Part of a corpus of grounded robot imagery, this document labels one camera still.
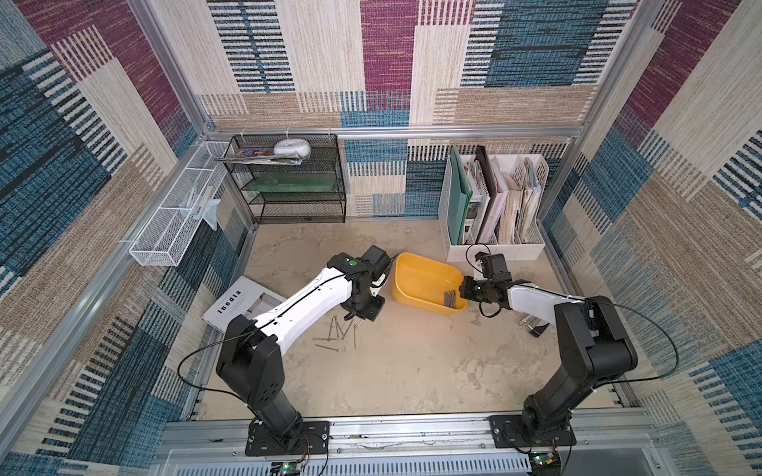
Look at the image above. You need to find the steel nail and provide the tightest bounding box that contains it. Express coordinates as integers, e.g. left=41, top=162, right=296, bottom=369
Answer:
left=444, top=290, right=458, bottom=309
left=315, top=344, right=340, bottom=352

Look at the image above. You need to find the white wire wall basket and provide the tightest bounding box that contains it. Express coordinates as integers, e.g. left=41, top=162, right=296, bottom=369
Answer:
left=130, top=141, right=228, bottom=267

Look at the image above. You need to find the black wire mesh shelf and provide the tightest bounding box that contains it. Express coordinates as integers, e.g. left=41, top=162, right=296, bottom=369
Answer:
left=221, top=133, right=347, bottom=225

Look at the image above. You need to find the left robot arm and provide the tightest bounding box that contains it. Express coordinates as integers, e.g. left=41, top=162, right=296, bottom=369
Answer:
left=208, top=246, right=392, bottom=446

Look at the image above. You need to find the metal clip at right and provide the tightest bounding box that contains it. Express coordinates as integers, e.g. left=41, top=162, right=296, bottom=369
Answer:
left=521, top=315, right=550, bottom=338

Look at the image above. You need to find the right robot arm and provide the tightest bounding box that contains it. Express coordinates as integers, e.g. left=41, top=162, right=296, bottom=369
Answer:
left=460, top=252, right=638, bottom=454

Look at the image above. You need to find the white round object on shelf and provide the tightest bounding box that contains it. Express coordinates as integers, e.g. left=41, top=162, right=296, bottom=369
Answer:
left=273, top=138, right=312, bottom=160

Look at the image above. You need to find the white file organizer box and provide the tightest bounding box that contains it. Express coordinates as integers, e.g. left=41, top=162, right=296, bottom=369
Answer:
left=438, top=146, right=549, bottom=263

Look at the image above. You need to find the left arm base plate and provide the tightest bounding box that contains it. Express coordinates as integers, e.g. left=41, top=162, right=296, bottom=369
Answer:
left=244, top=420, right=331, bottom=457

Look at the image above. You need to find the green folder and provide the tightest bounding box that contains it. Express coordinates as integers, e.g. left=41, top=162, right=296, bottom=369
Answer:
left=446, top=147, right=473, bottom=245

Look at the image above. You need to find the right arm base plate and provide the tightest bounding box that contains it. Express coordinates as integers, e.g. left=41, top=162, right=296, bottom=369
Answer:
left=487, top=414, right=577, bottom=449

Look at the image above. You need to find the yellow plastic storage box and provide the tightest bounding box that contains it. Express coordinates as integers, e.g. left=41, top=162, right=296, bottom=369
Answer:
left=392, top=252, right=468, bottom=315

